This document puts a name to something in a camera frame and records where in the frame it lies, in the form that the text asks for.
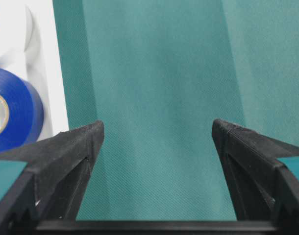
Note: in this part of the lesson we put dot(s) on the white plastic tray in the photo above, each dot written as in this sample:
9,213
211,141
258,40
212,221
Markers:
40,66

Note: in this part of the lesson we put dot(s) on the blue tape roll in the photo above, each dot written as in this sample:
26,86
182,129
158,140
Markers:
26,113

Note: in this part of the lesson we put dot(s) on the white tape roll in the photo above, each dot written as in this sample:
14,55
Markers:
16,27

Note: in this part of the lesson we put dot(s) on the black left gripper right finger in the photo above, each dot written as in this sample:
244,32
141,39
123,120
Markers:
262,187

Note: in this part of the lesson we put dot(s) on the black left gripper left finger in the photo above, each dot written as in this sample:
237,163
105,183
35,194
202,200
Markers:
47,179

